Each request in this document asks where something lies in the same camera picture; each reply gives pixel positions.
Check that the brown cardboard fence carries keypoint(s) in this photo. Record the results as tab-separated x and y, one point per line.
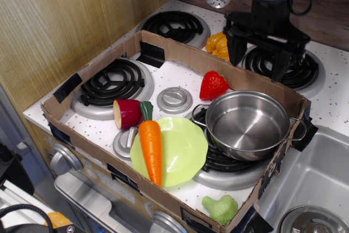
103	170

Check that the silver oven dial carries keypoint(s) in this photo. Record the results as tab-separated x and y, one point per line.
163	222
64	160

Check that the silver centre stove knob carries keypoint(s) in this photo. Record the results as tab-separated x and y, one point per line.
174	100

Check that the light green plastic plate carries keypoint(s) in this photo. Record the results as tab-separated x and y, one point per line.
184	151

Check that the stainless steel pot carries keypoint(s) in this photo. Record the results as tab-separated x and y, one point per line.
246	125

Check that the silver front stove knob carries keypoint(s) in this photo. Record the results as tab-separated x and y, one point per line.
123	142

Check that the front right black burner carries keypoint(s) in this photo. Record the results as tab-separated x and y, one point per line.
220	171

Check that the silver oven dial left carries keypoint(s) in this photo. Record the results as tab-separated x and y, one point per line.
64	160

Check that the silver toy sink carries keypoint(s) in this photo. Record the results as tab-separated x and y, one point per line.
315	176

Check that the orange object bottom left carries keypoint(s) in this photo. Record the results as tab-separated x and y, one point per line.
58	220

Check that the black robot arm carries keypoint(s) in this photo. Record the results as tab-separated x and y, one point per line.
267	26

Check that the back right black burner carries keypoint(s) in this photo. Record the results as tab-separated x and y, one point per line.
306	77

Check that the silver oven dial right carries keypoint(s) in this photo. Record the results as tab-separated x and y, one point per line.
163	222

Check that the silver sink drain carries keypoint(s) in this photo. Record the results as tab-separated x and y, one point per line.
311	219

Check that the orange toy carrot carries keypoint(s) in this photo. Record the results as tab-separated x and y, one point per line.
151	144

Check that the silver oven door handle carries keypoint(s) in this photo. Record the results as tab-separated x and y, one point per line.
110	214

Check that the back left black burner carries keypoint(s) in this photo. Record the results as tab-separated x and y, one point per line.
186	28

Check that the front left black burner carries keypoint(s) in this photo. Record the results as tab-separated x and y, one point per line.
123	79

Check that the yellow toy pumpkin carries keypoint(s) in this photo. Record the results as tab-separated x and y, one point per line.
217	45

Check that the dark red halved toy vegetable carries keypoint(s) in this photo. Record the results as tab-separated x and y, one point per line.
127	113

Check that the silver stove knob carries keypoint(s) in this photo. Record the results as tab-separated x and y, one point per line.
123	142
174	100

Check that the green toy broccoli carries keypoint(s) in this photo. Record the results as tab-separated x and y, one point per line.
222	210

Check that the black burner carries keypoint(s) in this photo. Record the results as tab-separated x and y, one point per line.
186	28
123	79
220	171
306	77

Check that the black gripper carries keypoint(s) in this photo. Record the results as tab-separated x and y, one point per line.
268	26

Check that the red toy strawberry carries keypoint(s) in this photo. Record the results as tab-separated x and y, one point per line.
213	85

